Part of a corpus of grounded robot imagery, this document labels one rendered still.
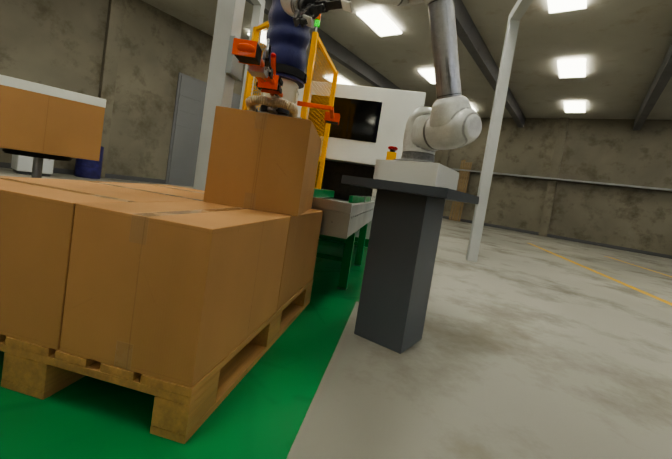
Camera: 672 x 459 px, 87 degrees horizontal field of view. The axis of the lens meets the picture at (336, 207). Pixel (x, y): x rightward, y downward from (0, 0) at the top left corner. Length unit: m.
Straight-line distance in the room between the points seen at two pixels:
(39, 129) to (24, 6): 8.32
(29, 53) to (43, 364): 9.80
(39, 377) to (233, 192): 0.82
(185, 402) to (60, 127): 2.06
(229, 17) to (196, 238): 2.63
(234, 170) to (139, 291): 0.68
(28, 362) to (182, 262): 0.55
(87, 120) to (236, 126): 1.41
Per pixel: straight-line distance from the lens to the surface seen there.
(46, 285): 1.24
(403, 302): 1.65
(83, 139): 2.77
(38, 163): 2.94
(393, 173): 1.61
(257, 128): 1.51
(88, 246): 1.12
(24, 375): 1.36
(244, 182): 1.51
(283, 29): 1.83
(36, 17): 10.99
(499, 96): 5.15
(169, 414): 1.10
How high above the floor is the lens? 0.69
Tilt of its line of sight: 3 degrees down
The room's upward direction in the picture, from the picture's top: 9 degrees clockwise
